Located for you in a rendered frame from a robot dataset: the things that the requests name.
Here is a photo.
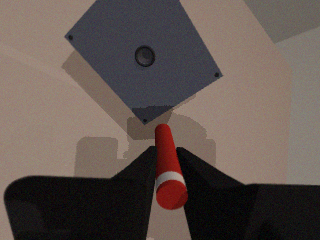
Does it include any red cylindrical peg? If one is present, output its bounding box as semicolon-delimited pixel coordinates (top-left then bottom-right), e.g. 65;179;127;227
155;124;188;210

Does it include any dark grey panel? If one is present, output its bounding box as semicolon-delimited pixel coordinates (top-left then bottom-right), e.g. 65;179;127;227
64;0;223;125

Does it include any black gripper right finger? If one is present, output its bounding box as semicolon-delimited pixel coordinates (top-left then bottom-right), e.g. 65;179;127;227
176;147;320;240

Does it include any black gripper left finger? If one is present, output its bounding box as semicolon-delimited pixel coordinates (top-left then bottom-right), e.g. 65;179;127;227
4;146;157;240

